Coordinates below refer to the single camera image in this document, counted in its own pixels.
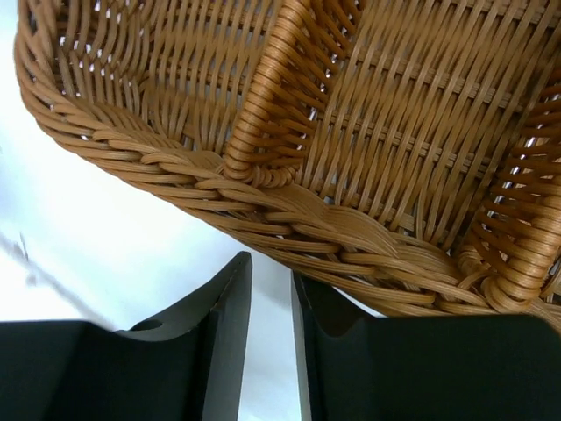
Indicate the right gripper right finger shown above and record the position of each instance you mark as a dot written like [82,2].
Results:
[354,366]

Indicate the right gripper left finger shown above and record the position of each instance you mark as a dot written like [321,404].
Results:
[183,363]

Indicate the brown wicker divided basket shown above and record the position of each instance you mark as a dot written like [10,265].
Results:
[406,152]

